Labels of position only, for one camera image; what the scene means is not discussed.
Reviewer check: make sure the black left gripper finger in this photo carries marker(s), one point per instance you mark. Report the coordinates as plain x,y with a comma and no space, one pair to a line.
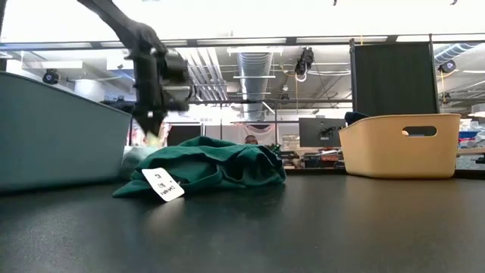
144,119
160,117

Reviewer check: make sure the light green towel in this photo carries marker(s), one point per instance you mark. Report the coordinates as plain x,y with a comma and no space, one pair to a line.
154,140

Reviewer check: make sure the dark green towel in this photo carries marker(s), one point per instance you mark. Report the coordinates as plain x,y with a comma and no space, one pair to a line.
227,163

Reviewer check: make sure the navy blue towel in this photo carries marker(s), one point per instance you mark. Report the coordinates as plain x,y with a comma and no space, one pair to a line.
354,117

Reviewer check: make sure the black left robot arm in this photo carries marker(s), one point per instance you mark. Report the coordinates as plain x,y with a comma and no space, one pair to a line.
121,22

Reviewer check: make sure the black monitor on arm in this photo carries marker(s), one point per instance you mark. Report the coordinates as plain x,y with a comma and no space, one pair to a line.
310,130

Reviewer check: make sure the blue-grey plastic basket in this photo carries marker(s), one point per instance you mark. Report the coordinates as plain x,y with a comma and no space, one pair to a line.
57,132

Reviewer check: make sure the yellow plastic basket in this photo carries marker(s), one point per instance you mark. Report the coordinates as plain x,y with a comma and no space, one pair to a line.
379,151

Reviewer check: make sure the black screen panel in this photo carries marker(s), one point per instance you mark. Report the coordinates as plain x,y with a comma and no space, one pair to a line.
183,135

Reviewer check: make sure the light blue towel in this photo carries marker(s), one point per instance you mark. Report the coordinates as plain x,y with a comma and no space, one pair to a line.
132,161

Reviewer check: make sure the black round hanging reel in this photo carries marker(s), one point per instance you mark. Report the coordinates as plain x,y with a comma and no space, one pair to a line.
51,76
448,66

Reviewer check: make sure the black hanging reel white loop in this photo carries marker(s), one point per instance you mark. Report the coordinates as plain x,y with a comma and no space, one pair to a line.
305,60

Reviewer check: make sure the black table mat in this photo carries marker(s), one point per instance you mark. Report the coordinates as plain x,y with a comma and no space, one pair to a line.
303,227

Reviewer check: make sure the black partition panel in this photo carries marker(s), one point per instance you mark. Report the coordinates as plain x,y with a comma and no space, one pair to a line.
394,76

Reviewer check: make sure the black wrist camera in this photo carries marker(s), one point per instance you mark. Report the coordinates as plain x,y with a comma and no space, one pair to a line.
178,79

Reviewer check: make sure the silver ventilation duct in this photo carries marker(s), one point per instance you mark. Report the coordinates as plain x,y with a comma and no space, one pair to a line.
254,68

